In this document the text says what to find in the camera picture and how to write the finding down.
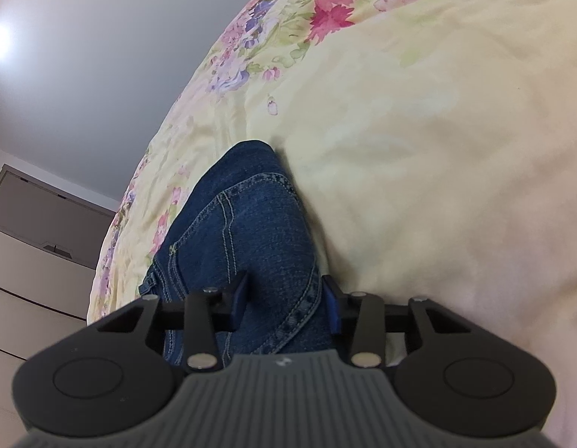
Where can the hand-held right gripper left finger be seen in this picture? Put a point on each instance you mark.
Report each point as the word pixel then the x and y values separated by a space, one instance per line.
pixel 241 299

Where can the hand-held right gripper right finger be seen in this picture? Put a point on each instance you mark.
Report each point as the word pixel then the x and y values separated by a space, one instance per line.
pixel 332 310

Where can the blue denim pants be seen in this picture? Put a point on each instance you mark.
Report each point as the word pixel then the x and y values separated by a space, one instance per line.
pixel 255 224

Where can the floral yellow blanket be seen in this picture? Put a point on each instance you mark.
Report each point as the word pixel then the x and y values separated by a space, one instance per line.
pixel 433 149

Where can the beige wardrobe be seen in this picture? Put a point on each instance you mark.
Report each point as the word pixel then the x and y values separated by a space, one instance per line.
pixel 31 298

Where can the grey-brown door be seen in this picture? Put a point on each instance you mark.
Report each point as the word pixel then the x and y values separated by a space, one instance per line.
pixel 41 214

